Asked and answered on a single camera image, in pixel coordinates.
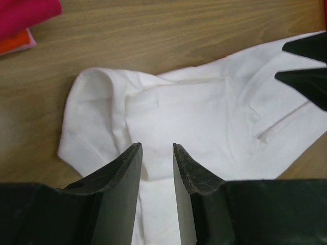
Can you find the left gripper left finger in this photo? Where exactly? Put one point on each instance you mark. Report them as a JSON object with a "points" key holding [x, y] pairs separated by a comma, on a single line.
{"points": [[98, 209]]}

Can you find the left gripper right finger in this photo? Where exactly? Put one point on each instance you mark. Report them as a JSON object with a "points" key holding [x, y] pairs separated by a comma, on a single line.
{"points": [[214, 211]]}

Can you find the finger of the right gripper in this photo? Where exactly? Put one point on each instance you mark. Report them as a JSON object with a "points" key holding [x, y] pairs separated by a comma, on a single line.
{"points": [[311, 83], [313, 47]]}

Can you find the white t shirt red print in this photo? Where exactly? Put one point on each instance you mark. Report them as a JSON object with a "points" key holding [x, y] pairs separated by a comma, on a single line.
{"points": [[231, 115]]}

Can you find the pink bottom folded shirt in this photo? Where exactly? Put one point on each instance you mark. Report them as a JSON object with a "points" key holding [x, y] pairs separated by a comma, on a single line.
{"points": [[24, 47]]}

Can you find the orange folded shirt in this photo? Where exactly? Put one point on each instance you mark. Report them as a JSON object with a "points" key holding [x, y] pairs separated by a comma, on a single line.
{"points": [[15, 41]]}

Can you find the magenta folded shirt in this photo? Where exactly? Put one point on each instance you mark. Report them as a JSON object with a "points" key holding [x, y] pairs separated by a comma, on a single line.
{"points": [[19, 15]]}

